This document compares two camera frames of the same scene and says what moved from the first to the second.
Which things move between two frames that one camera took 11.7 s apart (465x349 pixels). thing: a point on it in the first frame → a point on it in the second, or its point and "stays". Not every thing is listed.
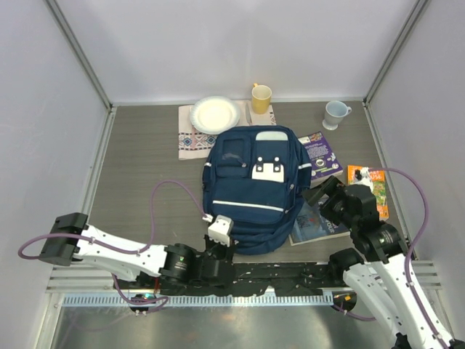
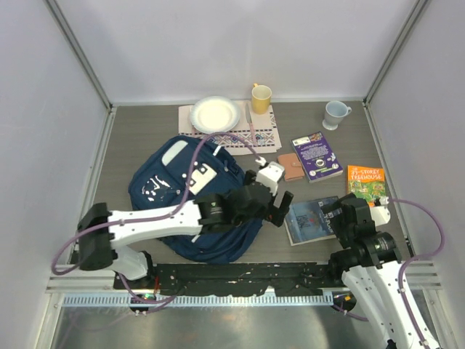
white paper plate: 211,115 stays
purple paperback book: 323,163 stays
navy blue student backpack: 258,175 → 184,169
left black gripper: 227,251 → 276,215
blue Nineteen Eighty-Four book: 312,225 stays
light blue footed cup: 336,110 stays
